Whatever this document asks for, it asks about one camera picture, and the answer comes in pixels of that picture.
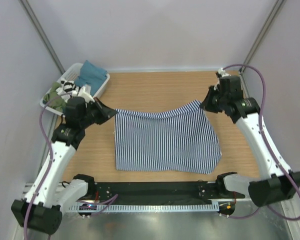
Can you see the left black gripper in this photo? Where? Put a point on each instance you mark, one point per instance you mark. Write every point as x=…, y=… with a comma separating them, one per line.
x=105, y=112

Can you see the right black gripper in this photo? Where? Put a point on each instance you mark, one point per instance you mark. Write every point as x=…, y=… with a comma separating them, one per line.
x=207, y=104

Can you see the blue white striped tank top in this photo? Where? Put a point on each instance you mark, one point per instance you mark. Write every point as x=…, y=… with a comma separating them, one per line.
x=181, y=139

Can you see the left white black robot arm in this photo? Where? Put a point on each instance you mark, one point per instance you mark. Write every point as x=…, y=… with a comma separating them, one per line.
x=42, y=208

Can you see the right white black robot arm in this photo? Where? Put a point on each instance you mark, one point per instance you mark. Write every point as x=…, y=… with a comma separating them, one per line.
x=277, y=182

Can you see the teal folded cloth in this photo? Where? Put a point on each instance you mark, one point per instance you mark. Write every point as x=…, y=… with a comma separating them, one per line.
x=91, y=75

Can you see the black white striped garment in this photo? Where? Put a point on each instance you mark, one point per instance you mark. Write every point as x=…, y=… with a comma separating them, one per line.
x=67, y=86

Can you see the olive green garment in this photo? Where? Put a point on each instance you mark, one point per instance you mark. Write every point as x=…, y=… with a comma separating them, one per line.
x=54, y=100

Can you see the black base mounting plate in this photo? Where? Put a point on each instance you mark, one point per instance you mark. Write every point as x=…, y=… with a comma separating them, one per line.
x=162, y=193

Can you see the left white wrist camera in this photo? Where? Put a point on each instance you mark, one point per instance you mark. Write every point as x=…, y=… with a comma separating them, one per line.
x=85, y=93

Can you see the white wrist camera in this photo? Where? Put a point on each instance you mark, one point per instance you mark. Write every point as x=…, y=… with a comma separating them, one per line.
x=220, y=74
x=85, y=93

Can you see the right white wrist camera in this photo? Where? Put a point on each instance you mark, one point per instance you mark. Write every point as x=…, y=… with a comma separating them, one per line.
x=220, y=74

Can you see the white slotted cable duct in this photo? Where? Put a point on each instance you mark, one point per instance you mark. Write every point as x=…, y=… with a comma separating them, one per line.
x=79, y=208

